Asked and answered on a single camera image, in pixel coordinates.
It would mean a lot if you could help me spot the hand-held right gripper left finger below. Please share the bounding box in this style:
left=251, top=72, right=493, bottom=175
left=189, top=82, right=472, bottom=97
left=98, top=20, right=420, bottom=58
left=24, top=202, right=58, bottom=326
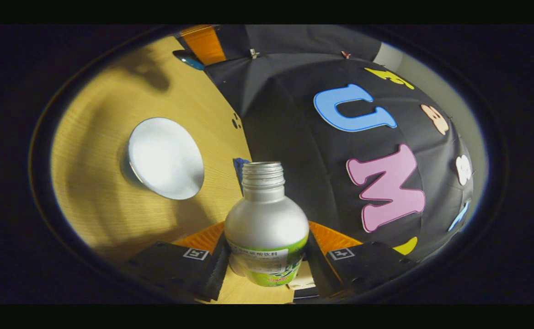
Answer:
left=127, top=222, right=230, bottom=303

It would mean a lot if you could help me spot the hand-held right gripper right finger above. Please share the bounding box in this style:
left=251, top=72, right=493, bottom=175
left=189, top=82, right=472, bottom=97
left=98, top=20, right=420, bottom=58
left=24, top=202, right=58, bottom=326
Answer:
left=304, top=221, right=419, bottom=298

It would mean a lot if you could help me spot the silver green-label water bottle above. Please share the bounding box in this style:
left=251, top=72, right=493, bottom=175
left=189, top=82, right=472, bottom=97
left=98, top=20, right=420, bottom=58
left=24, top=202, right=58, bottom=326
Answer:
left=224, top=161, right=310, bottom=287

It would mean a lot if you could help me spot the white teacup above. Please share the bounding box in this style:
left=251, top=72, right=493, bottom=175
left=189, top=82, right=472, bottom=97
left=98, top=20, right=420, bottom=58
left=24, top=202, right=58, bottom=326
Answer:
left=121, top=117, right=205, bottom=201

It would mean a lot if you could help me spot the black backdrop cloth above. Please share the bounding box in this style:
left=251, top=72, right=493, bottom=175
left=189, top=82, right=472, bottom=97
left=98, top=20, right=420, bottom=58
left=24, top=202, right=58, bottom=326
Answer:
left=203, top=25, right=476, bottom=262

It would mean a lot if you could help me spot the blue towel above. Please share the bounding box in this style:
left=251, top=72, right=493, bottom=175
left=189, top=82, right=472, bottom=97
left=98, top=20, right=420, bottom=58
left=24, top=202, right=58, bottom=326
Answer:
left=232, top=158, right=251, bottom=196

